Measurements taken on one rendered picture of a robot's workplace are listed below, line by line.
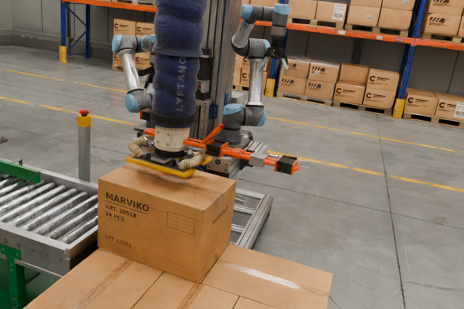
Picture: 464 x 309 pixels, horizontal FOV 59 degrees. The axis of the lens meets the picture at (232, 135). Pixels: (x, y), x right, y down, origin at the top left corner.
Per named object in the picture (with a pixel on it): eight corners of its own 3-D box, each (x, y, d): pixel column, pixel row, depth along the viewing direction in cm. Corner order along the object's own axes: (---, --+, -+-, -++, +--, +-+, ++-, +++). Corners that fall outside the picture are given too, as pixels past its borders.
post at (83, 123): (77, 241, 313) (76, 116, 283) (83, 237, 320) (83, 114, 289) (85, 243, 311) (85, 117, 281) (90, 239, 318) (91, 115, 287)
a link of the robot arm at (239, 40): (226, 41, 256) (243, -4, 209) (243, 43, 258) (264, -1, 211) (226, 58, 253) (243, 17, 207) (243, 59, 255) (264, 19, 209)
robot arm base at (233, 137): (221, 135, 264) (223, 120, 261) (244, 139, 260) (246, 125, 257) (213, 141, 250) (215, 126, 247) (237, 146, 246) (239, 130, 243)
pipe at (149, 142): (128, 153, 204) (128, 143, 202) (155, 141, 226) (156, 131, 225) (188, 170, 193) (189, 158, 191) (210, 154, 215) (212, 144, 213)
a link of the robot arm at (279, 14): (287, 4, 209) (292, 5, 201) (284, 27, 212) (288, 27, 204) (272, 3, 208) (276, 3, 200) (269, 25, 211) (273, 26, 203)
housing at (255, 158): (248, 164, 190) (249, 155, 189) (253, 160, 196) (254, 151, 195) (262, 167, 188) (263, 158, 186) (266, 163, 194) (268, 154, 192)
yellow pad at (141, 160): (125, 161, 203) (126, 152, 202) (137, 155, 212) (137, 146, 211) (185, 178, 192) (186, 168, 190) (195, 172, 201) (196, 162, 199)
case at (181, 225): (97, 246, 218) (97, 178, 206) (140, 215, 254) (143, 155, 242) (197, 283, 198) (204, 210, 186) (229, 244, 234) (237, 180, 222)
